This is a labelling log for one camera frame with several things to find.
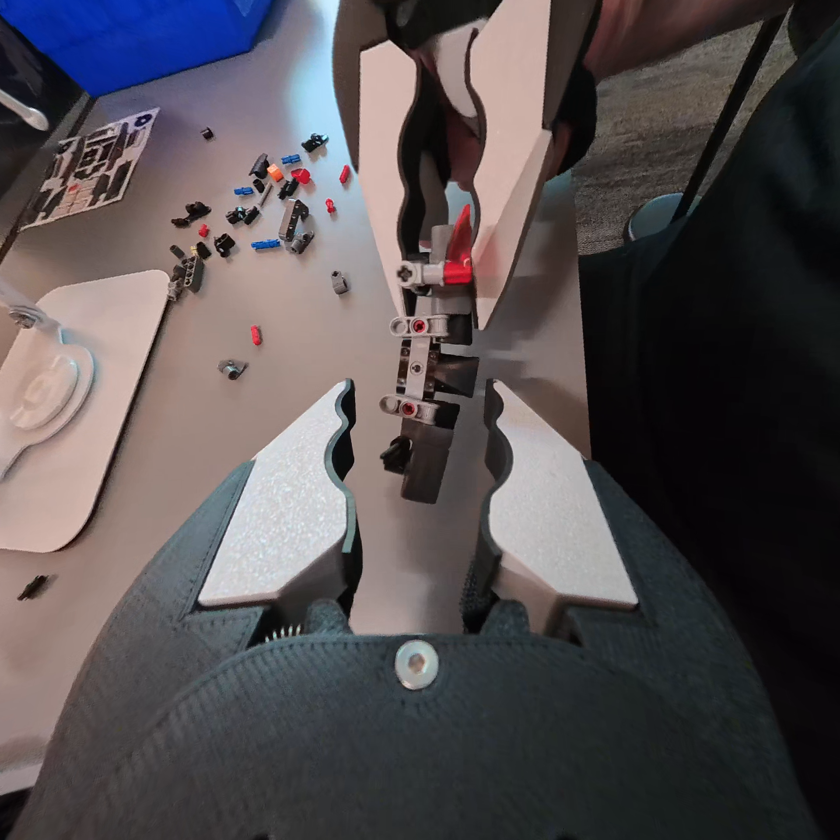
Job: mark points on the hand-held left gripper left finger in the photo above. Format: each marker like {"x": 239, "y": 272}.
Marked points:
{"x": 282, "y": 512}

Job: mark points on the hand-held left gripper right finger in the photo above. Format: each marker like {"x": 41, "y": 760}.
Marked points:
{"x": 551, "y": 518}

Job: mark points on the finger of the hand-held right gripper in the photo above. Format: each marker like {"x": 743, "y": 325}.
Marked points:
{"x": 518, "y": 72}
{"x": 380, "y": 151}

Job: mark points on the grey black lego subassembly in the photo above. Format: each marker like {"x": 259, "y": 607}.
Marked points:
{"x": 420, "y": 367}

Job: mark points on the person's right forearm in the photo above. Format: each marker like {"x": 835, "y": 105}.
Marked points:
{"x": 656, "y": 33}

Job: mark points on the black lego connector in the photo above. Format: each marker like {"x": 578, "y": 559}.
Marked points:
{"x": 33, "y": 587}

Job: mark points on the person's right hand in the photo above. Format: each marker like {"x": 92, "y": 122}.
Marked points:
{"x": 577, "y": 118}

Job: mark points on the white book stand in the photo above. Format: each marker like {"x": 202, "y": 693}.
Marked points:
{"x": 111, "y": 394}

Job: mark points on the large blue bin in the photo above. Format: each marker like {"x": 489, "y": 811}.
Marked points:
{"x": 131, "y": 39}

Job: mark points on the sticker sheet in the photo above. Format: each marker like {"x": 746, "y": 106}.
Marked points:
{"x": 92, "y": 170}

